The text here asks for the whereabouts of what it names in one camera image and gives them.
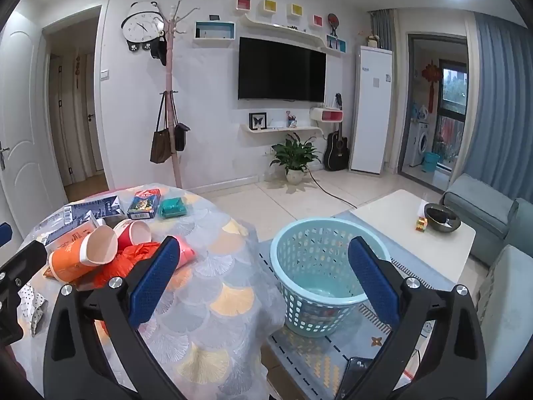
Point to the black decorative fan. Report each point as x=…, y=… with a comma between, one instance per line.
x=332, y=20

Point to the white door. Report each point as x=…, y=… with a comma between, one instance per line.
x=25, y=112

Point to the small colourful figurine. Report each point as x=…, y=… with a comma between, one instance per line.
x=292, y=121

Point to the panda wall clock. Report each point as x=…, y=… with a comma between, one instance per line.
x=141, y=25

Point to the white washing machine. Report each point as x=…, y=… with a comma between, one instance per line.
x=421, y=143

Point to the black wall television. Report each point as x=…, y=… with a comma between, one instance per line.
x=281, y=68

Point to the black butterfly picture frame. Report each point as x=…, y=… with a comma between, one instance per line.
x=258, y=121

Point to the pink cup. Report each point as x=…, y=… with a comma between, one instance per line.
x=186, y=254

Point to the green potted plant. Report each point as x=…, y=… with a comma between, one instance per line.
x=293, y=152

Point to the grey blue sofa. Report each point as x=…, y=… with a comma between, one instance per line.
x=479, y=208

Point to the brown tote bag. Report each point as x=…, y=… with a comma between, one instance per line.
x=160, y=148

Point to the blue tiger print box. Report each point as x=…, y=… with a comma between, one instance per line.
x=143, y=205

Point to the small red wall cube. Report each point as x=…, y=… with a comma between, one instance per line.
x=318, y=21

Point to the white and red wall box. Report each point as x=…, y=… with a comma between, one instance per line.
x=327, y=114

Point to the white standing air conditioner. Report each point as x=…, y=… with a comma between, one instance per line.
x=370, y=112

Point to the black hanging bag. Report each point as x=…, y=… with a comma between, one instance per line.
x=159, y=50

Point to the white light switch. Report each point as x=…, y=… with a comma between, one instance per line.
x=105, y=75

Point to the black phone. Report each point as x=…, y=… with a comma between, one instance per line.
x=354, y=379

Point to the white coffee table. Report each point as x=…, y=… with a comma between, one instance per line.
x=395, y=221

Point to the colourful puzzle cube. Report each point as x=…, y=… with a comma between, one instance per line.
x=421, y=224

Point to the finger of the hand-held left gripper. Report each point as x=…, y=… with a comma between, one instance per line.
x=4, y=234
x=25, y=262

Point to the large blue lined box shelf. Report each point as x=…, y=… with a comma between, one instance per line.
x=214, y=41

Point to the orange plastic bag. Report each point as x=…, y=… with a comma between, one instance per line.
x=125, y=260

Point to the black acoustic guitar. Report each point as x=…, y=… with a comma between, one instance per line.
x=336, y=152

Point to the orange paper cup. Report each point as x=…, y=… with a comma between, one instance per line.
x=70, y=260

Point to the dark bowl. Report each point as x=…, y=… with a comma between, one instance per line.
x=441, y=218

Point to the navy and white carton box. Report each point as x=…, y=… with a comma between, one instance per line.
x=93, y=208

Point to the green packet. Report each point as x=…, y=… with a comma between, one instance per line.
x=173, y=208

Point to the small black shoulder bag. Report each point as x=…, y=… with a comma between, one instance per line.
x=181, y=135

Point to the red knot decoration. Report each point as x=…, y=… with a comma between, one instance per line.
x=431, y=75

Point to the red and white paper cup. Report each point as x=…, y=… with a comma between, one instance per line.
x=132, y=235

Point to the small blue lined box shelf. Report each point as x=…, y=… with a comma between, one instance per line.
x=336, y=44

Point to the long white curved wall shelf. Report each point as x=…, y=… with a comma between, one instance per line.
x=287, y=32

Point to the yellow wall cube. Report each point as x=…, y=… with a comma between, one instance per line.
x=295, y=10
x=270, y=6

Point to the low white wall shelf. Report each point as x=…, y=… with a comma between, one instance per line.
x=279, y=129

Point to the fan pattern tablecloth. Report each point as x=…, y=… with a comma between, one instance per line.
x=225, y=300

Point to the wooden coat rack with bags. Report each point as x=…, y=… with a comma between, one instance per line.
x=168, y=83

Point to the light blue plastic basket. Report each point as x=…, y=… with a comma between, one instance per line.
x=329, y=291

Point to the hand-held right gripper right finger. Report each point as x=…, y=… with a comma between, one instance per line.
x=372, y=279

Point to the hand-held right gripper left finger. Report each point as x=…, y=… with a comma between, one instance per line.
x=154, y=283

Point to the polka dot paper wrapper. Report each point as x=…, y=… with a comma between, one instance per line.
x=31, y=306

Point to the teal bucket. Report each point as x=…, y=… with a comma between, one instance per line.
x=431, y=162

